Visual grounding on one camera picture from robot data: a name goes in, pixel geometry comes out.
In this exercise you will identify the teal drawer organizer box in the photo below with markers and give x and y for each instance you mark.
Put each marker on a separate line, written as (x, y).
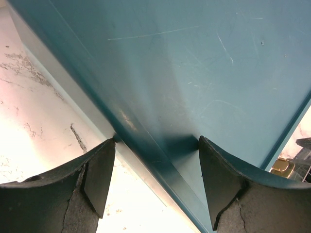
(156, 75)

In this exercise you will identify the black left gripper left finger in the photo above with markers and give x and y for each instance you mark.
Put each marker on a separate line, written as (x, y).
(70, 198)

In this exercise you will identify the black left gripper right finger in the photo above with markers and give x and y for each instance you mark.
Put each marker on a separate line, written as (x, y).
(243, 198)

